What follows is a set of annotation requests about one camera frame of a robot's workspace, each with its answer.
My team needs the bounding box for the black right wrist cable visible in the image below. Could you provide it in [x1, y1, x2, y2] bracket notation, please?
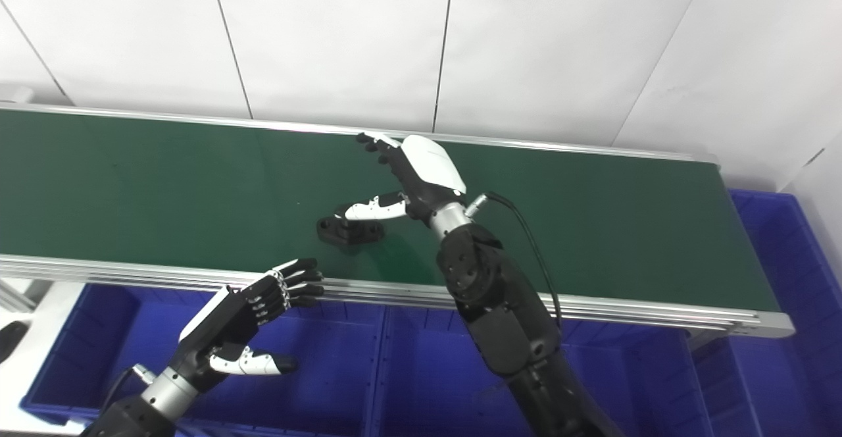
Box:
[466, 191, 564, 330]

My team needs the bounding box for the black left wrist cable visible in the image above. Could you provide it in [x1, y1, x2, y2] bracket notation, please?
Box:
[99, 365, 156, 418]

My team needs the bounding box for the blue plastic bin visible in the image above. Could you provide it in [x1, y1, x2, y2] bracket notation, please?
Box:
[687, 189, 842, 437]
[20, 284, 389, 435]
[375, 305, 714, 437]

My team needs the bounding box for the aluminium profile conveyor leg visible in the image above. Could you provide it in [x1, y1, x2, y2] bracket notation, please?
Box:
[0, 278, 37, 313]

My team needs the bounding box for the black flanged machine part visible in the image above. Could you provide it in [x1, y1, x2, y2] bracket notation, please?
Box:
[316, 215, 385, 247]
[0, 321, 30, 364]

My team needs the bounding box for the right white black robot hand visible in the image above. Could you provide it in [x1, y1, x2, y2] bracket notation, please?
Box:
[335, 132, 468, 224]

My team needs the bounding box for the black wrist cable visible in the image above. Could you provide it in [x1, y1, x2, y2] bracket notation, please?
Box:
[99, 365, 156, 418]
[466, 191, 564, 330]

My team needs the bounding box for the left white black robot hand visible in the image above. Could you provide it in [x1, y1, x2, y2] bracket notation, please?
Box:
[170, 258, 327, 393]

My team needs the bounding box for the green conveyor belt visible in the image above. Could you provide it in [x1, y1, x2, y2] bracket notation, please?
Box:
[0, 103, 797, 339]

